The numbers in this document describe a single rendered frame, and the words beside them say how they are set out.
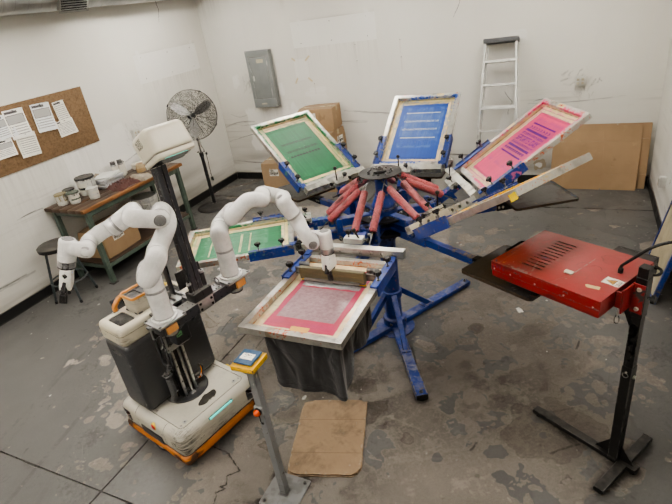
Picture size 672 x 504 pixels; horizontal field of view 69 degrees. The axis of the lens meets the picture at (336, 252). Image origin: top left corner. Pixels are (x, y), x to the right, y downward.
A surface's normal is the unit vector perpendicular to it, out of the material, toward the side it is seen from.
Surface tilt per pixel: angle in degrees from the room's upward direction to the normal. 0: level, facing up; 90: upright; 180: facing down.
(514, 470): 0
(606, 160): 78
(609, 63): 90
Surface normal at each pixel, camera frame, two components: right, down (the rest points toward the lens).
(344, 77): -0.40, 0.47
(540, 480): -0.14, -0.88
